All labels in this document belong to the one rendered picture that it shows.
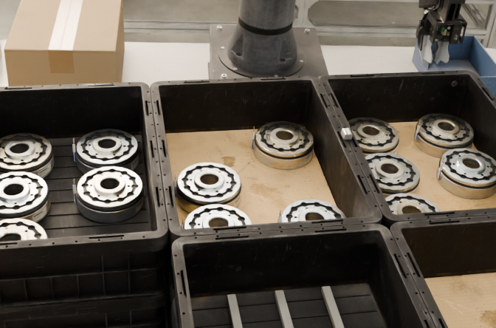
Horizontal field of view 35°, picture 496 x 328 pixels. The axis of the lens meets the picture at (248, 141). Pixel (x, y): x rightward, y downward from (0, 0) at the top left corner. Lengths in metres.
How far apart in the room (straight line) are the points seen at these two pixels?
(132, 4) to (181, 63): 1.92
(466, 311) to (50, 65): 0.94
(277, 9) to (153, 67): 0.40
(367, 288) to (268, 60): 0.65
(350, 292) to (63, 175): 0.51
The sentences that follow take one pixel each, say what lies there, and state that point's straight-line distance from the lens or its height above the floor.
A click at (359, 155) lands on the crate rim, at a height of 0.93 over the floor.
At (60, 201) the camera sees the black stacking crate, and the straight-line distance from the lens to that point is 1.27.
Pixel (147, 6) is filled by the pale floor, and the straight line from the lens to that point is 3.78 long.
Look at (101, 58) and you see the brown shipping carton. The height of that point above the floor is 0.84.
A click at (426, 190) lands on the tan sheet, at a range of 1.35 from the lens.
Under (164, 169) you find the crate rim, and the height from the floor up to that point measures 0.93.
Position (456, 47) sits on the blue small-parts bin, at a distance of 2.02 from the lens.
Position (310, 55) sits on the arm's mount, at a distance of 1.74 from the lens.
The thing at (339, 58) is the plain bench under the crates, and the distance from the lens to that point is 1.96.
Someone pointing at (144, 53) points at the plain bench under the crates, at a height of 0.70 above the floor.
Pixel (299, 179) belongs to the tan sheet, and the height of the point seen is 0.83.
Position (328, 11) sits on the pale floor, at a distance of 3.84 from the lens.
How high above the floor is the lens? 1.63
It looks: 35 degrees down
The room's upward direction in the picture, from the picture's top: 4 degrees clockwise
